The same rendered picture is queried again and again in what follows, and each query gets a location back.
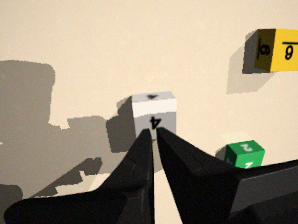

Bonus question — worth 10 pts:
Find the green block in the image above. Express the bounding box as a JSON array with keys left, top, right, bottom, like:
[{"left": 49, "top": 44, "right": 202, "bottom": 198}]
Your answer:
[{"left": 225, "top": 140, "right": 265, "bottom": 168}]

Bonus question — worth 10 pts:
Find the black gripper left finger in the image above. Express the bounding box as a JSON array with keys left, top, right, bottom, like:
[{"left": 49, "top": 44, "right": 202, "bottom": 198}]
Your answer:
[{"left": 4, "top": 128, "right": 156, "bottom": 224}]

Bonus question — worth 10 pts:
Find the yellow block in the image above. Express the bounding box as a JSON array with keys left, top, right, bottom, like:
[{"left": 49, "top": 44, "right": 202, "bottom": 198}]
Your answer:
[{"left": 254, "top": 28, "right": 298, "bottom": 72}]

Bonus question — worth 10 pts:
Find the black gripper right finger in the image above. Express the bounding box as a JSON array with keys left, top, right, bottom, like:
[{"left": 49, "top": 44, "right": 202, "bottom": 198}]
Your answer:
[{"left": 157, "top": 127, "right": 298, "bottom": 224}]

